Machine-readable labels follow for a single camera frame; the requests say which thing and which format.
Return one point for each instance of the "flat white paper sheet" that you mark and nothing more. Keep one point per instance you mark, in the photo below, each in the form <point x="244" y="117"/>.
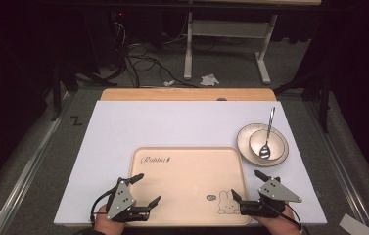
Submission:
<point x="355" y="225"/>

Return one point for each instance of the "white board mat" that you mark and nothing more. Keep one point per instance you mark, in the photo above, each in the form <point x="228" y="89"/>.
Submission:
<point x="172" y="124"/>

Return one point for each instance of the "metal floor rail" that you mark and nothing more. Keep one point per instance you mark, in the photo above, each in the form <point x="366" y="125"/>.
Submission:
<point x="22" y="184"/>
<point x="340" y="169"/>

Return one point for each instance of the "black metal stand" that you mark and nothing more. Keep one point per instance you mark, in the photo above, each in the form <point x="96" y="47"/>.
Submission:
<point x="56" y="98"/>

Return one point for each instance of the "wooden table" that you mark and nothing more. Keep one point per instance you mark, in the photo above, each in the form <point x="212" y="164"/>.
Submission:
<point x="185" y="94"/>

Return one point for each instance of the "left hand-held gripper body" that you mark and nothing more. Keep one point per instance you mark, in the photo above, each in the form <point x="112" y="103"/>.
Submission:
<point x="120" y="199"/>

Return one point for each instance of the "metal spoon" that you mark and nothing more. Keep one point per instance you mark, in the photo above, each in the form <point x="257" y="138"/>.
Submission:
<point x="265" y="151"/>

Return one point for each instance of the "person's left hand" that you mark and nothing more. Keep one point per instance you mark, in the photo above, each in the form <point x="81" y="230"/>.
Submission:
<point x="105" y="223"/>

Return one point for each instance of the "beige tray with rabbit print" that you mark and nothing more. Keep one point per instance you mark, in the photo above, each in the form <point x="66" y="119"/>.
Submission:
<point x="185" y="182"/>

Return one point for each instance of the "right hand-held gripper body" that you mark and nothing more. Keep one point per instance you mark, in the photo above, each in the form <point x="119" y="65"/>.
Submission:
<point x="271" y="192"/>

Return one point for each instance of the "small crumpled white paper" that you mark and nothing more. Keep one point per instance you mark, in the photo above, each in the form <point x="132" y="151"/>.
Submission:
<point x="169" y="83"/>

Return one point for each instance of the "desk with white metal frame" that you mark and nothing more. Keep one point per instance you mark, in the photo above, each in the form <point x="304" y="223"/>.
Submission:
<point x="224" y="28"/>

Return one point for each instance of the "cream bowl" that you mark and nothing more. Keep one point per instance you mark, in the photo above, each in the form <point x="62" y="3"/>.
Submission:
<point x="277" y="143"/>

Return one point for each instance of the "cream plate with dark rim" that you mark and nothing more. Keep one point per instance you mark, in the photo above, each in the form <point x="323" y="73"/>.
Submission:
<point x="244" y="143"/>

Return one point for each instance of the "person's right hand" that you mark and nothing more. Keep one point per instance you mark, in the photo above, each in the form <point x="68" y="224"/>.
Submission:
<point x="280" y="224"/>

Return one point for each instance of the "large crumpled white paper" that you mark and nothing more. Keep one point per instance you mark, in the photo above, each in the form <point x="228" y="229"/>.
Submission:
<point x="209" y="80"/>

